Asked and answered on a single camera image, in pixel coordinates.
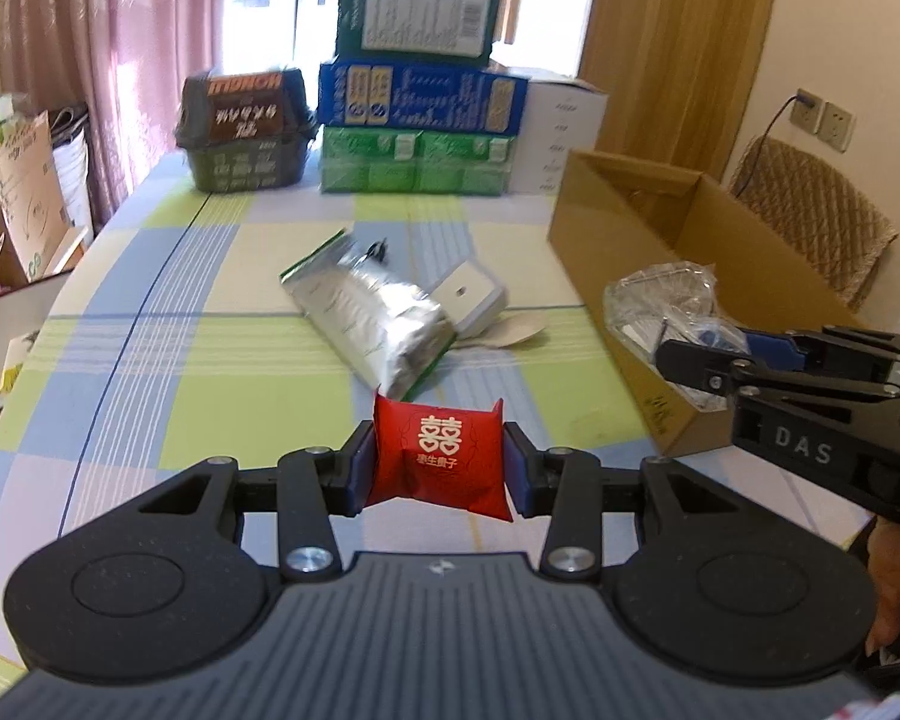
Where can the white tray box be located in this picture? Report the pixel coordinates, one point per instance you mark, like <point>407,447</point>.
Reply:
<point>7,345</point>

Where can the blue milk carton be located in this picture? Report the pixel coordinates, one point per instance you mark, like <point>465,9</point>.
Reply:
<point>420,97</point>

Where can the black instant food bowl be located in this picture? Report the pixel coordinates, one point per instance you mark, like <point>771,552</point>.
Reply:
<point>244,127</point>

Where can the green tissue pack bundle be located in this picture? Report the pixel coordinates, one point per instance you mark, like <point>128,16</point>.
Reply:
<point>412,165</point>

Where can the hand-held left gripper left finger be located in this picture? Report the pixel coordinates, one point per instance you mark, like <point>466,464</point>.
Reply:
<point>360,469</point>

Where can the white power adapter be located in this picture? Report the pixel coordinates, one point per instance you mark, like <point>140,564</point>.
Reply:
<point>469,292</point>

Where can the pink curtain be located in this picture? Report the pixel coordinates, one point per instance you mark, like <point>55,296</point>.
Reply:
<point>120,37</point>

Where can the empty wall socket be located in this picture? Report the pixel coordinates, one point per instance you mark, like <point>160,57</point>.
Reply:
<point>836,126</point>

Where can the wooden cabinet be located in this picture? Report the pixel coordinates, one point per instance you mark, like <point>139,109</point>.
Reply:
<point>675,37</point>

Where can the red candy packet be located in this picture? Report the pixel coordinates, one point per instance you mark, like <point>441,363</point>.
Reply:
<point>439,457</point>

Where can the dark green carton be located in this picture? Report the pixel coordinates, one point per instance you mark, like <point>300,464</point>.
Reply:
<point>420,15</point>

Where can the printed paper carton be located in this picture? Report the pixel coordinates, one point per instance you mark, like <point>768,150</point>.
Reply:
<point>34,195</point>

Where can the white plastic spoon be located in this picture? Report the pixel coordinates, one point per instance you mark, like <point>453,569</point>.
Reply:
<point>521,330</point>

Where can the white paper bags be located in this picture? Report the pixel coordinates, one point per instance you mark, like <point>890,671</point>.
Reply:
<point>71,165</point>

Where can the silver foil bag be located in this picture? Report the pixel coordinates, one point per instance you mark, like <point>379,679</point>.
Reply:
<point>375,319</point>

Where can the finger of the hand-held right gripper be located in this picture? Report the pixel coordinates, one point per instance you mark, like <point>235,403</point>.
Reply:
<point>697,364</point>
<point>772,346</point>

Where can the clear plastic bag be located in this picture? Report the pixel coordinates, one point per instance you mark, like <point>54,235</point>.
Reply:
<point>645,300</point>

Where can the brown cardboard box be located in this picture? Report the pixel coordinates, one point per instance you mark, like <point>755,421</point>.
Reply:
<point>592,240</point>

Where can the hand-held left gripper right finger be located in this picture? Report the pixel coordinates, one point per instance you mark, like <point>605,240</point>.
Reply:
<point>516,474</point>

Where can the wall socket with plug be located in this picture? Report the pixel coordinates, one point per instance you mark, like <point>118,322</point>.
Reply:
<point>805,111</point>

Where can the person's right hand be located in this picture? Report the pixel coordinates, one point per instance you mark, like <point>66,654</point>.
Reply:
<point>892,585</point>

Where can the checkered cloth desktop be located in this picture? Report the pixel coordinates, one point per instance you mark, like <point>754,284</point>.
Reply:
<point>217,360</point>

